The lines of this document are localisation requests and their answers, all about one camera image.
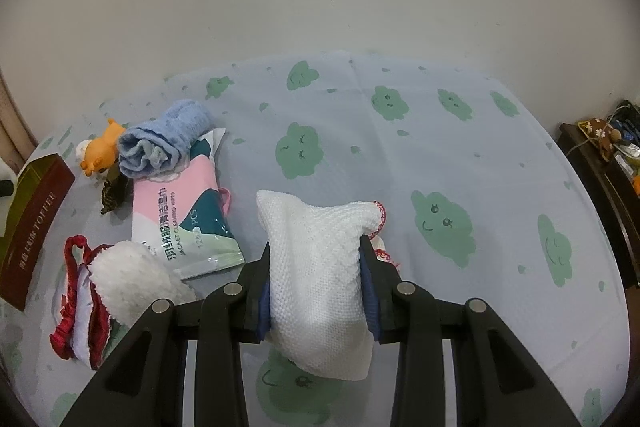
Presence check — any red and white fabric item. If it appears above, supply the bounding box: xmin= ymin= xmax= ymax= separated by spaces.
xmin=49 ymin=235 xmax=112 ymax=371

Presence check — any fluffy white plush ball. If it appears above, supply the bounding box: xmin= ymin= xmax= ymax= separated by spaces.
xmin=88 ymin=241 xmax=198 ymax=327

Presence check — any pink wet wipes pack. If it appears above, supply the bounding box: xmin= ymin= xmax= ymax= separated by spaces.
xmin=131 ymin=128 xmax=244 ymax=281

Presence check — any white knitted cloth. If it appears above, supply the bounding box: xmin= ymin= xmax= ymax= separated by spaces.
xmin=256 ymin=190 xmax=386 ymax=381

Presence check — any blue towel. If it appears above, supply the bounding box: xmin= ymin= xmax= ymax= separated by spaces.
xmin=117 ymin=100 xmax=215 ymax=180

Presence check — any orange plush toy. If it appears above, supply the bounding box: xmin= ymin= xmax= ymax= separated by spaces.
xmin=77 ymin=118 xmax=125 ymax=176

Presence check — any red gold toffee tin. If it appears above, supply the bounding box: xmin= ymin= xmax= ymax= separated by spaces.
xmin=1 ymin=154 xmax=75 ymax=311

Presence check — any small white pompom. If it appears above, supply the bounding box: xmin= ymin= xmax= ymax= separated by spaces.
xmin=75 ymin=139 xmax=91 ymax=162

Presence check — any beige patterned curtain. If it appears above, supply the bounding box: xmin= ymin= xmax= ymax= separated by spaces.
xmin=0 ymin=78 xmax=38 ymax=171

